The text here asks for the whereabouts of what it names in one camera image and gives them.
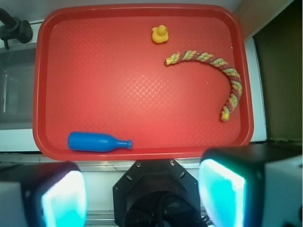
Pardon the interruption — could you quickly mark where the blue plastic bottle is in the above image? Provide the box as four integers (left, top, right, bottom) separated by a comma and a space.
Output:
68, 132, 133, 152

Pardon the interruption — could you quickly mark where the grey toy sink basin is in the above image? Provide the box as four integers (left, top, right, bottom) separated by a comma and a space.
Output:
0, 46, 36, 130

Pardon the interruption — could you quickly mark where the brown cardboard panel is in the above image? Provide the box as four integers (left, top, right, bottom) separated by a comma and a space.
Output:
233, 0, 303, 142

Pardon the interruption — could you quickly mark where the red plastic tray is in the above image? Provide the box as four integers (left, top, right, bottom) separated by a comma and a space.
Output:
33, 4, 253, 161

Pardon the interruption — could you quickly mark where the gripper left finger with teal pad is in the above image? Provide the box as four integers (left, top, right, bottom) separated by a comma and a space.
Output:
0, 162, 88, 227

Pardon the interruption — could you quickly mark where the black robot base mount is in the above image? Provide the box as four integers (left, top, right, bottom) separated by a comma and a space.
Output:
113, 159, 210, 227

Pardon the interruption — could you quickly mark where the yellow rubber duck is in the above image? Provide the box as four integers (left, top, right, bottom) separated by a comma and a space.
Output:
151, 25, 169, 44

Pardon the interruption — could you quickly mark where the multicolored twisted rope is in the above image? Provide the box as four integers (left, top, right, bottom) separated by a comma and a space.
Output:
164, 50, 243, 122

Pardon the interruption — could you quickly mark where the grey toy faucet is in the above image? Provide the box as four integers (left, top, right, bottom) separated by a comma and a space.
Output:
0, 8, 33, 50

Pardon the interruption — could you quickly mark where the aluminium rail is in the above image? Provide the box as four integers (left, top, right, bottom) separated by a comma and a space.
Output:
0, 153, 200, 172

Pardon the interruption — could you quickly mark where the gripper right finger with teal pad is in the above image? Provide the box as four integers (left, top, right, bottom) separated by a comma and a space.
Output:
197, 143, 303, 227

